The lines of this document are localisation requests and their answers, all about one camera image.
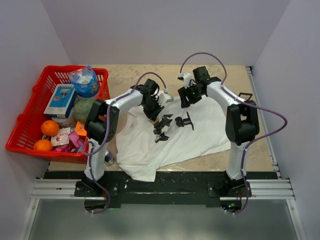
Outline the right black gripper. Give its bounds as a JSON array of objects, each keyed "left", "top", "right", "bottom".
[{"left": 178, "top": 82, "right": 204, "bottom": 109}]

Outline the white printed t-shirt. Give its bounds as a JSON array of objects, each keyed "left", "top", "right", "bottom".
[{"left": 115, "top": 96, "right": 231, "bottom": 182}]

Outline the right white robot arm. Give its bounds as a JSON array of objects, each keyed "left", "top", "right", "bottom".
[{"left": 177, "top": 66, "right": 260, "bottom": 197}]

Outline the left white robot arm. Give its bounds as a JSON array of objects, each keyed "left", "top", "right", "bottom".
[{"left": 84, "top": 79, "right": 173, "bottom": 196}]

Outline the blue red drink can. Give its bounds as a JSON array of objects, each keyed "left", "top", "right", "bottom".
[{"left": 104, "top": 148, "right": 115, "bottom": 165}]

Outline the blue plastic bag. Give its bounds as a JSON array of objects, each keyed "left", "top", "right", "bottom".
[{"left": 67, "top": 65, "right": 100, "bottom": 99}]

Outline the orange packet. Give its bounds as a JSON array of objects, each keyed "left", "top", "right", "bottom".
[{"left": 74, "top": 121, "right": 87, "bottom": 137}]

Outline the pink packet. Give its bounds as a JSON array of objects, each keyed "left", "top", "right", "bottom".
[{"left": 53, "top": 131, "right": 85, "bottom": 153}]

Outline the blue white razor box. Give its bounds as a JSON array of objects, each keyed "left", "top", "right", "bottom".
[{"left": 43, "top": 84, "right": 77, "bottom": 119}]

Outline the red white snack packet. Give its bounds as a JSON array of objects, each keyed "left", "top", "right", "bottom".
[{"left": 50, "top": 127, "right": 71, "bottom": 147}]

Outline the red plastic basket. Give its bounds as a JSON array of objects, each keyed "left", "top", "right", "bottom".
[{"left": 5, "top": 65, "right": 111, "bottom": 165}]

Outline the upper orange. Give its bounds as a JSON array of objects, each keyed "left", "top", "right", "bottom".
[{"left": 40, "top": 120, "right": 60, "bottom": 137}]

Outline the orange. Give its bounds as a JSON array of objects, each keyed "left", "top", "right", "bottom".
[
  {"left": 40, "top": 120, "right": 60, "bottom": 137},
  {"left": 33, "top": 139, "right": 53, "bottom": 152}
]

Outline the lower orange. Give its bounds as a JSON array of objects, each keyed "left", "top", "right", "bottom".
[{"left": 33, "top": 139, "right": 53, "bottom": 152}]

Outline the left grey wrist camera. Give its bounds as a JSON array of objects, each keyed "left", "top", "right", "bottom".
[{"left": 158, "top": 90, "right": 174, "bottom": 105}]

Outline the black metal bracket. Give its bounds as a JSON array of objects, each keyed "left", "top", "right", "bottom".
[{"left": 238, "top": 92, "right": 253, "bottom": 102}]

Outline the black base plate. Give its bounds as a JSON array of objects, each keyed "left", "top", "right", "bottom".
[{"left": 74, "top": 171, "right": 252, "bottom": 209}]

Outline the aluminium rail frame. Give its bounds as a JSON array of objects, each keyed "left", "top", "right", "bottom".
[{"left": 17, "top": 65, "right": 307, "bottom": 240}]

